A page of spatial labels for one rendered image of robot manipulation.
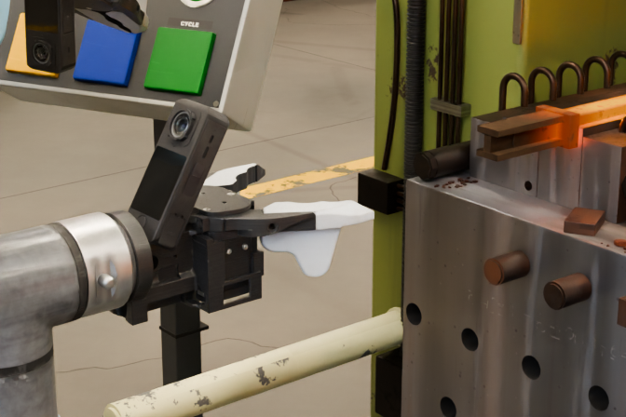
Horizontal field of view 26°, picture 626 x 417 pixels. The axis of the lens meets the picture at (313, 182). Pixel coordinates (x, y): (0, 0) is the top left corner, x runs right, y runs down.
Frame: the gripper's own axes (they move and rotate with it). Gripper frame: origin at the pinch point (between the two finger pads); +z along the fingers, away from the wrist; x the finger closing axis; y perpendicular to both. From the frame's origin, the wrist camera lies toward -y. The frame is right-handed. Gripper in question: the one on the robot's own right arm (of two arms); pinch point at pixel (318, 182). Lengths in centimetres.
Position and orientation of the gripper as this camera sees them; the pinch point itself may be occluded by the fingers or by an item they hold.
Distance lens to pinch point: 115.0
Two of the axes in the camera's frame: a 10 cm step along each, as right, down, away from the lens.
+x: 6.2, 2.4, -7.5
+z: 7.8, -1.9, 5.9
